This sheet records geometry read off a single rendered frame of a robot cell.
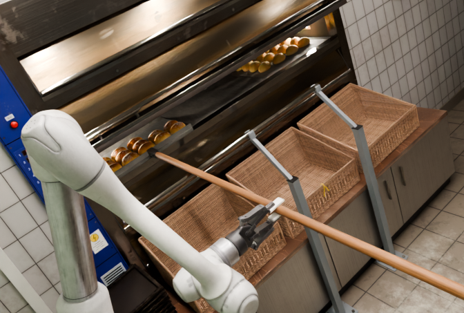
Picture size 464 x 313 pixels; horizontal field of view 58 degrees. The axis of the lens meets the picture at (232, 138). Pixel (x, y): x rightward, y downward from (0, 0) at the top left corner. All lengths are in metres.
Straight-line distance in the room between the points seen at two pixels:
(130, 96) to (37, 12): 0.54
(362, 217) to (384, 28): 1.45
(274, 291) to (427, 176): 1.32
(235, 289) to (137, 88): 1.27
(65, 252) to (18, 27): 1.04
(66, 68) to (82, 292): 1.03
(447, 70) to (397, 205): 1.66
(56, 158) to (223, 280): 0.51
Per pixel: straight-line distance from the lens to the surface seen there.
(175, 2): 2.23
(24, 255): 2.19
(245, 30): 2.44
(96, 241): 2.22
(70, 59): 2.03
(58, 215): 1.25
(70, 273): 1.33
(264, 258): 2.16
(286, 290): 2.28
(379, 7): 3.28
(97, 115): 2.08
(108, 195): 1.08
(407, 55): 3.57
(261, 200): 1.47
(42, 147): 1.02
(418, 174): 2.89
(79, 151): 1.02
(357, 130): 2.24
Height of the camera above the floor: 2.04
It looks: 25 degrees down
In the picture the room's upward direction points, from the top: 23 degrees counter-clockwise
